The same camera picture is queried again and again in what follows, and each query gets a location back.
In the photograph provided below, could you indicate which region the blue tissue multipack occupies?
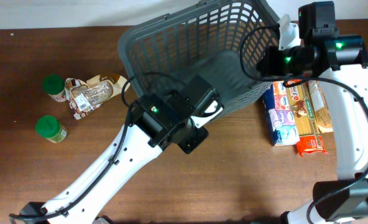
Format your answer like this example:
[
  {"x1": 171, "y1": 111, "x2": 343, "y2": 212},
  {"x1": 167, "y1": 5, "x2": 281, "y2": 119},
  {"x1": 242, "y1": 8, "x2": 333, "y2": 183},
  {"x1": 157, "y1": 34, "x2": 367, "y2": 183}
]
[{"x1": 262, "y1": 82, "x2": 300, "y2": 146}]

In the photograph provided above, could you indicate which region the orange spaghetti packet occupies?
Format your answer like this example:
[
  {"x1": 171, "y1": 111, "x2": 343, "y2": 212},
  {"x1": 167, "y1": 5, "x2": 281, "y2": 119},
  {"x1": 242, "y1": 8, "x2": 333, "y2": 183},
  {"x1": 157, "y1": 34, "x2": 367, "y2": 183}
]
[{"x1": 287, "y1": 83, "x2": 328, "y2": 157}]

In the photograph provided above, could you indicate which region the beige snack bag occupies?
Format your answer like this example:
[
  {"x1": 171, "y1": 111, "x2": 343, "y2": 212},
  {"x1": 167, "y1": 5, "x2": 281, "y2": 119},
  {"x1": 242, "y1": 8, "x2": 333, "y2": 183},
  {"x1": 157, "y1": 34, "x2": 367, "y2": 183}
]
[{"x1": 308, "y1": 81, "x2": 333, "y2": 133}]

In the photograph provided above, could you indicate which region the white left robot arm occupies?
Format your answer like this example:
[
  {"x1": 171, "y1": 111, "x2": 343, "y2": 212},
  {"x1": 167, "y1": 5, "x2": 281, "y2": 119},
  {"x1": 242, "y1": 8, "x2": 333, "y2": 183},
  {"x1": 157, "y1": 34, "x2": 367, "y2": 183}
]
[{"x1": 9, "y1": 76, "x2": 224, "y2": 223}]

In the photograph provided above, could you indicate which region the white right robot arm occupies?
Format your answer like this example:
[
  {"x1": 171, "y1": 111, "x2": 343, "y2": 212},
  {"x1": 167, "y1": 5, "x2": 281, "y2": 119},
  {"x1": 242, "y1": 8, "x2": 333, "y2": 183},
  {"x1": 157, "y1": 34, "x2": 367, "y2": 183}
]
[{"x1": 257, "y1": 29, "x2": 368, "y2": 223}]

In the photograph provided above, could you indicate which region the grey plastic basket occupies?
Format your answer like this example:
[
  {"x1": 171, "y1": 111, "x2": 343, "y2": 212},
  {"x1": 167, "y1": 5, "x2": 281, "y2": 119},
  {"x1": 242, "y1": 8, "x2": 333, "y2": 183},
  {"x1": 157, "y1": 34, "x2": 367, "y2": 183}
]
[{"x1": 117, "y1": 0, "x2": 278, "y2": 116}]

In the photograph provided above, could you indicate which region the sliced bread paper bag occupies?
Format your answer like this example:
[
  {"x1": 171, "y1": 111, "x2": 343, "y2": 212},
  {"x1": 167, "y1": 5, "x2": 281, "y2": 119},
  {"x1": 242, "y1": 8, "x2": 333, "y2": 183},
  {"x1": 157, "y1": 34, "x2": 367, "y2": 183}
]
[{"x1": 65, "y1": 73, "x2": 127, "y2": 119}]

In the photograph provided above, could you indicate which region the green lid jar white label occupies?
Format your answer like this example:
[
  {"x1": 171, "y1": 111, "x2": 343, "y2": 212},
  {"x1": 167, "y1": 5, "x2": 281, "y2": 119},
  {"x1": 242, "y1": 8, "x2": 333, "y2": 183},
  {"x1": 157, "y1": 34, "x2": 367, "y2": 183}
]
[{"x1": 42, "y1": 74, "x2": 67, "y2": 102}]

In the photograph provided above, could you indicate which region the green lid pesto jar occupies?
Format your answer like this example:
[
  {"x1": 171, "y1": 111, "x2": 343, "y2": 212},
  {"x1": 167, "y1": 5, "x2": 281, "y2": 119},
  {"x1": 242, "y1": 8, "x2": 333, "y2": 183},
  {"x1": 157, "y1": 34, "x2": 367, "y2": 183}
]
[{"x1": 35, "y1": 115, "x2": 67, "y2": 143}]

